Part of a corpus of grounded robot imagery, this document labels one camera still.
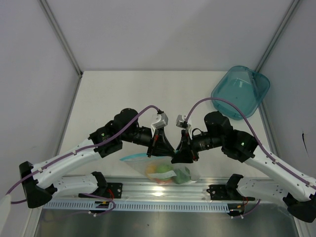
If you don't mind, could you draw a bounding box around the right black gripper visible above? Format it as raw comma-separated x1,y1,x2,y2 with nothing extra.
171,129,224,164

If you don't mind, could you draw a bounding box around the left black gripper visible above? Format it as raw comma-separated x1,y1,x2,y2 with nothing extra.
121,126,176,157

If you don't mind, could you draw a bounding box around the light green toy fruit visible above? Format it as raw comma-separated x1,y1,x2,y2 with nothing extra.
156,164,173,173

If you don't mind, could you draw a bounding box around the clear zip top bag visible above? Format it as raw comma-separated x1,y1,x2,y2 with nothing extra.
120,153,200,185

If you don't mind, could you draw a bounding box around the dark green toy pepper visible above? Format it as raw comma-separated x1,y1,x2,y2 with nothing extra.
173,167,191,184

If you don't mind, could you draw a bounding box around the yellow toy squash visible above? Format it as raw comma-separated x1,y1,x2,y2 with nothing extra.
145,164,157,178

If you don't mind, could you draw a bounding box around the orange toy pumpkin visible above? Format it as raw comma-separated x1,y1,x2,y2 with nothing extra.
155,179,172,184

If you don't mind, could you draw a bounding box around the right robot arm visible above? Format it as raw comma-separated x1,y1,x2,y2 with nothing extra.
172,112,316,223

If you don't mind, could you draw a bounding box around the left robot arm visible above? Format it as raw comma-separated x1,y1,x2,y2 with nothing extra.
19,108,174,208

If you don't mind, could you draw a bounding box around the teal plastic bin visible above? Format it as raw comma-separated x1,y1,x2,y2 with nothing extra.
211,66,270,118

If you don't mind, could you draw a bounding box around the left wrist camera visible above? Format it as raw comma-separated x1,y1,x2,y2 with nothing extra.
150,111,168,136

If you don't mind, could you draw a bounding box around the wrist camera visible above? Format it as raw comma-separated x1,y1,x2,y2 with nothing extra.
150,111,168,136
176,115,192,134

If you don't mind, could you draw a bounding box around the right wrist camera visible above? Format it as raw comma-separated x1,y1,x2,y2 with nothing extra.
176,115,192,134

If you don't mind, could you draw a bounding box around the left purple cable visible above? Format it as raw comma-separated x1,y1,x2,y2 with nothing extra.
5,105,162,218

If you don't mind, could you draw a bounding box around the purple cable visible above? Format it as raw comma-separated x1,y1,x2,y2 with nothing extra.
5,105,162,218
184,97,316,220

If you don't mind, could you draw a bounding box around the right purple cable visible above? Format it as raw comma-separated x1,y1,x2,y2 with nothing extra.
184,97,316,220

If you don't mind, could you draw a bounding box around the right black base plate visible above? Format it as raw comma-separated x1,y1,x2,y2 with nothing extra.
206,184,255,201

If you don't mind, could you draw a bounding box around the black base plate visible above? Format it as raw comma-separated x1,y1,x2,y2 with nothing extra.
206,184,255,201
78,182,123,199

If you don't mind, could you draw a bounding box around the aluminium mounting rail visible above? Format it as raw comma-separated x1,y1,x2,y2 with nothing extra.
33,176,303,203

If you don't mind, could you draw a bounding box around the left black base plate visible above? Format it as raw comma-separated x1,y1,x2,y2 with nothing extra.
78,182,123,199

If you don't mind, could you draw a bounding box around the slotted cable duct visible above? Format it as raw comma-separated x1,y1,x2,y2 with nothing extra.
44,199,230,213

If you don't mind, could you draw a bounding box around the right frame post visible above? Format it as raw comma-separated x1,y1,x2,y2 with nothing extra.
255,0,303,73

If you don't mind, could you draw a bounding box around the frame post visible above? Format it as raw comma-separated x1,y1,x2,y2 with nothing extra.
38,0,83,77
255,0,303,73

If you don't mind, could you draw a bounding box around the left frame post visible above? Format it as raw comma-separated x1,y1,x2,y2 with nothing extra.
38,0,83,77

